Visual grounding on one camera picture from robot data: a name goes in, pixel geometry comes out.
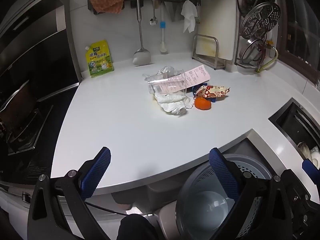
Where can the patterned snack wrapper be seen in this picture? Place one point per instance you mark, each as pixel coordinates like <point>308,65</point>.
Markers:
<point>212,92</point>

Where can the black gas stove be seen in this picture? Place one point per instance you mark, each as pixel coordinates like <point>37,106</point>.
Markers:
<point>27,142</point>

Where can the blue ribbon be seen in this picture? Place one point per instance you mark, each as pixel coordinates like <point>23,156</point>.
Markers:
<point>194,90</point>

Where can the pink paper receipt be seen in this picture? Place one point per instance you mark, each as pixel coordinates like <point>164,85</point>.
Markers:
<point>197,76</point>

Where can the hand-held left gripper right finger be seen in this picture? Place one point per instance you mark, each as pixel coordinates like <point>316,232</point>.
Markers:
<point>223,175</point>

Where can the orange tangerine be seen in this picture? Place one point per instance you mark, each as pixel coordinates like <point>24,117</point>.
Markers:
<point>202,104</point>

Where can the white dishes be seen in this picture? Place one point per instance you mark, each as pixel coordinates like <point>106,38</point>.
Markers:
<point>312,155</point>

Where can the metal cutting board stand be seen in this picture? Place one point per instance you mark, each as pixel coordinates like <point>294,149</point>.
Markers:
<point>217,55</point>

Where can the black range hood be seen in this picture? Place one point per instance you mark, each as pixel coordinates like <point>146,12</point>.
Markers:
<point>32,42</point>

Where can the white tissue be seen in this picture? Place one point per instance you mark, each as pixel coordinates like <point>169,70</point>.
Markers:
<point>172,103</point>

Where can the white brush with blue band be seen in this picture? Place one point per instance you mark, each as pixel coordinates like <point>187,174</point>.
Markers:
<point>163,30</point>

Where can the grey perforated trash bin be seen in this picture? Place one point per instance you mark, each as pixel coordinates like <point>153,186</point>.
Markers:
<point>200,205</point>

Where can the yellow seasoning pouch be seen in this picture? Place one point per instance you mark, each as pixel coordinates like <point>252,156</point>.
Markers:
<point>100,60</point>

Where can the metal spatula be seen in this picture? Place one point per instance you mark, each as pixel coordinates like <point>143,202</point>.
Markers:
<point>142,55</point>

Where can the white hanging cloth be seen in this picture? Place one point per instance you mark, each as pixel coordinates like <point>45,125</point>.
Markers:
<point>188,15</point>

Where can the small metal spoon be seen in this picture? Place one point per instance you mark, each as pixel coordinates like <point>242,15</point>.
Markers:
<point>153,21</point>

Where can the dark sink basin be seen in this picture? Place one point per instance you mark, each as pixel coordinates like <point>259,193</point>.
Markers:
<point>292,122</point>

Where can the dark wok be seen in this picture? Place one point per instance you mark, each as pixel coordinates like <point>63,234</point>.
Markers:
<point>17,110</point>

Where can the dark window frame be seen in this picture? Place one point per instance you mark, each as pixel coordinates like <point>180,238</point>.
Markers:
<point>300,30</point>

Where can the person's leg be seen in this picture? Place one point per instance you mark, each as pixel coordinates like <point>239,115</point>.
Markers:
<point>136,227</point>

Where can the white cutting board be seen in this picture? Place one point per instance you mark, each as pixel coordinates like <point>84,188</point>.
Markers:
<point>220,25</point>

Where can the clear crumpled plastic bag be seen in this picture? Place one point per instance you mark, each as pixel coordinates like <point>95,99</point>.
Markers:
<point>162,71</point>

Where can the clear plastic cup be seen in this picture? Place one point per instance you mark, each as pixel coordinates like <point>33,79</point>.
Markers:
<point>166,83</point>

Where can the orange dish cloth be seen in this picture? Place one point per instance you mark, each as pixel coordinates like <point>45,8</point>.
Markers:
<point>107,2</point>

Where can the perforated metal steamer plate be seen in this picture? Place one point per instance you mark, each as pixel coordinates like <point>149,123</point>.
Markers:
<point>260,20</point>

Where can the small metal pot lid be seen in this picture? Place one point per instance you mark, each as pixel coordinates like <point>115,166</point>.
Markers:
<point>251,50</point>

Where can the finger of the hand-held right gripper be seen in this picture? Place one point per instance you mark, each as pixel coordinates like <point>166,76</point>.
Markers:
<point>310,168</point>

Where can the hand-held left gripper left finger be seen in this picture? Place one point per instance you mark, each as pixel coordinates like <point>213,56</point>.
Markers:
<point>96,175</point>

